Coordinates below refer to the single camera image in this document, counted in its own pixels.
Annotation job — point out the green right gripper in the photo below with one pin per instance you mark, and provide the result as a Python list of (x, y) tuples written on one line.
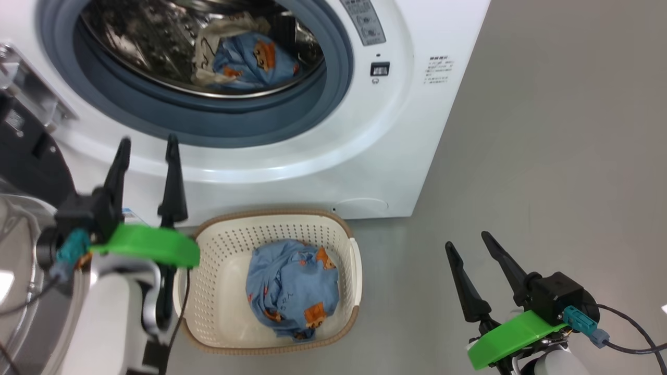
[(510, 338)]

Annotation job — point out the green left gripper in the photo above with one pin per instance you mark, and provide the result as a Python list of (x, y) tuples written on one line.
[(146, 245)]

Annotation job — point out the black round glass washer door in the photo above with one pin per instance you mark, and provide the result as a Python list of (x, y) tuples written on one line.
[(26, 156)]

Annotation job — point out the cream and blue cartoon garment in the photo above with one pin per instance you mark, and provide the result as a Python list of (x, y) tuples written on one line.
[(245, 62)]

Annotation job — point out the blue cartoon print garment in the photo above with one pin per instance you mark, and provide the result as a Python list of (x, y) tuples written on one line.
[(292, 286)]

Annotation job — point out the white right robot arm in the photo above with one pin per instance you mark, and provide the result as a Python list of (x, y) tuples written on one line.
[(552, 364)]

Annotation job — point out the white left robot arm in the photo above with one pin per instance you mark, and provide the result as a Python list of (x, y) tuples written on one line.
[(109, 323)]

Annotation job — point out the metal door hinge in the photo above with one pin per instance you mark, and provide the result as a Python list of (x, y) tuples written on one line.
[(31, 88)]

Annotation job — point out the white front-load washing machine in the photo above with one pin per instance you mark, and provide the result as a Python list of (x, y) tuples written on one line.
[(417, 130)]

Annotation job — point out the black door latch socket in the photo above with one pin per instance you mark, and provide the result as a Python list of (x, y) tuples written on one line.
[(380, 69)]

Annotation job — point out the blue energy label sticker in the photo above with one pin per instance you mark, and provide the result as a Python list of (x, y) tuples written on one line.
[(128, 212)]

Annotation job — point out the cream perforated laundry basket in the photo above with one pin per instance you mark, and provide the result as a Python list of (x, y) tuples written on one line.
[(271, 229)]

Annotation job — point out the round white filter cover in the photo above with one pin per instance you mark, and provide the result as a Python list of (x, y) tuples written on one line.
[(362, 204)]

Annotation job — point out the grey warning label sticker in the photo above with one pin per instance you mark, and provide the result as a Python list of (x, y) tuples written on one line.
[(365, 23)]

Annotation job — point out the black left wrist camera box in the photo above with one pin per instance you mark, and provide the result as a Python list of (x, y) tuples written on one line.
[(86, 213)]

